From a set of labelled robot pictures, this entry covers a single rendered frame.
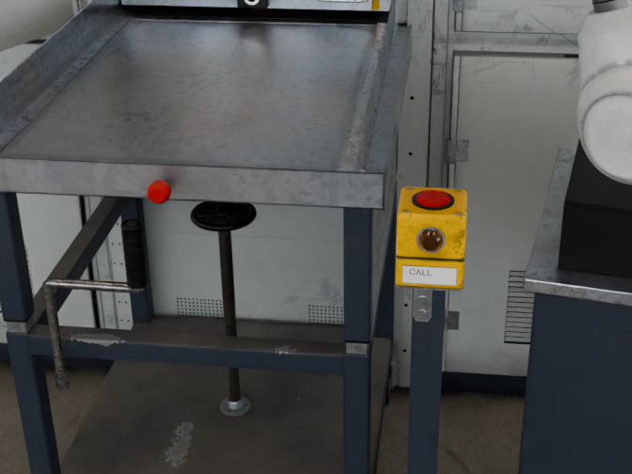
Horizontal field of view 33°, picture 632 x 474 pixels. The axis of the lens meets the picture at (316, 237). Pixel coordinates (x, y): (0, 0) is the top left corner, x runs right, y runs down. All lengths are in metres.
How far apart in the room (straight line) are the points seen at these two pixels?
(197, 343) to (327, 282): 0.71
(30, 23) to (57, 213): 0.45
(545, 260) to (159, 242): 1.13
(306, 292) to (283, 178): 0.90
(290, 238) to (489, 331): 0.48
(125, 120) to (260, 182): 0.28
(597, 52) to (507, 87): 0.89
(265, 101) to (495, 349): 0.92
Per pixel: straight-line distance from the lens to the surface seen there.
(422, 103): 2.15
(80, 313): 2.52
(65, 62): 1.94
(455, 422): 2.39
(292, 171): 1.48
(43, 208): 2.41
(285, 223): 2.29
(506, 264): 2.28
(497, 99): 2.13
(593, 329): 1.47
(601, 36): 1.24
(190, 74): 1.86
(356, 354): 1.64
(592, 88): 1.22
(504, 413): 2.43
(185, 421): 2.12
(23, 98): 1.77
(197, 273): 2.39
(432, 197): 1.26
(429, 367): 1.37
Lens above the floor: 1.46
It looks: 28 degrees down
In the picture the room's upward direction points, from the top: 1 degrees counter-clockwise
